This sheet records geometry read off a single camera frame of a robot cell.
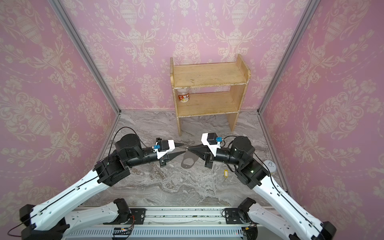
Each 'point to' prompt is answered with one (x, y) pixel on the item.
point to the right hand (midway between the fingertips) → (191, 148)
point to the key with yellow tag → (226, 171)
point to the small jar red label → (183, 94)
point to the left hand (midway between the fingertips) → (183, 148)
